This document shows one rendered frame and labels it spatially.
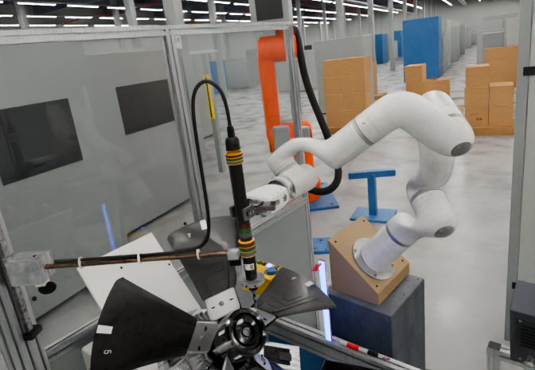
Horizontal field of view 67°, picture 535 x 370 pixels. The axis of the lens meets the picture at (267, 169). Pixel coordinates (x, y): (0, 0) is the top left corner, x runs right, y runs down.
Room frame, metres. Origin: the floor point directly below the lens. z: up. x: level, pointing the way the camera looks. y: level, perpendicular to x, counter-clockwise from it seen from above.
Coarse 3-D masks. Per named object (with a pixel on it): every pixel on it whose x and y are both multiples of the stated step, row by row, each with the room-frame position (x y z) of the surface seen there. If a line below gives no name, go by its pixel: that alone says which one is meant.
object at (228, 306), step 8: (232, 288) 0.99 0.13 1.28; (216, 296) 1.00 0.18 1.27; (224, 296) 0.99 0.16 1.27; (232, 296) 0.98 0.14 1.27; (208, 304) 0.99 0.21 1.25; (216, 304) 0.98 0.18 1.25; (224, 304) 0.97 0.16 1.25; (232, 304) 0.97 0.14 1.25; (216, 312) 0.97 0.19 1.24; (224, 312) 0.96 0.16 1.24
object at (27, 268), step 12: (24, 252) 1.09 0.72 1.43; (36, 252) 1.08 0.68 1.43; (48, 252) 1.07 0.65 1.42; (12, 264) 1.02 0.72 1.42; (24, 264) 1.02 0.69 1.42; (36, 264) 1.02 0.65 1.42; (12, 276) 1.02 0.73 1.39; (24, 276) 1.02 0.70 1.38; (36, 276) 1.02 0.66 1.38; (48, 276) 1.05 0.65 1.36
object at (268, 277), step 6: (258, 264) 1.50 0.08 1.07; (258, 270) 1.45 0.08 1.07; (264, 270) 1.45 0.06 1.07; (276, 270) 1.43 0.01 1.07; (264, 276) 1.40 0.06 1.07; (270, 276) 1.40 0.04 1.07; (264, 282) 1.39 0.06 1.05; (246, 288) 1.46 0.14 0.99; (258, 288) 1.41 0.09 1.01; (264, 288) 1.39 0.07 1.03
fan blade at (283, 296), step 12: (276, 276) 1.19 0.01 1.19; (288, 276) 1.19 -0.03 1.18; (300, 276) 1.20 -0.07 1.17; (276, 288) 1.13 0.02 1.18; (288, 288) 1.13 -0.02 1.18; (300, 288) 1.14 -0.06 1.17; (312, 288) 1.15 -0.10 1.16; (264, 300) 1.07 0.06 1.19; (276, 300) 1.06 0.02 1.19; (288, 300) 1.06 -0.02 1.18; (300, 300) 1.07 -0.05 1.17; (312, 300) 1.08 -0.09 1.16; (324, 300) 1.10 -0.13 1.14; (276, 312) 1.00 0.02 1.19; (288, 312) 1.01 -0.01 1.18; (300, 312) 1.02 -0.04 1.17
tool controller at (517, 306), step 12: (516, 288) 0.90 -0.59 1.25; (528, 288) 0.89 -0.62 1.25; (516, 300) 0.86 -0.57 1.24; (528, 300) 0.85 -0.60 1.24; (516, 312) 0.83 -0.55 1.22; (528, 312) 0.82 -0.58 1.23; (516, 324) 0.84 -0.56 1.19; (528, 324) 0.82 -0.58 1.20; (516, 336) 0.85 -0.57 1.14; (528, 336) 0.83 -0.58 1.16; (516, 348) 0.86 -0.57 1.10; (528, 348) 0.83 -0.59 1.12; (516, 360) 0.87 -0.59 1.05; (528, 360) 0.83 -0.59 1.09
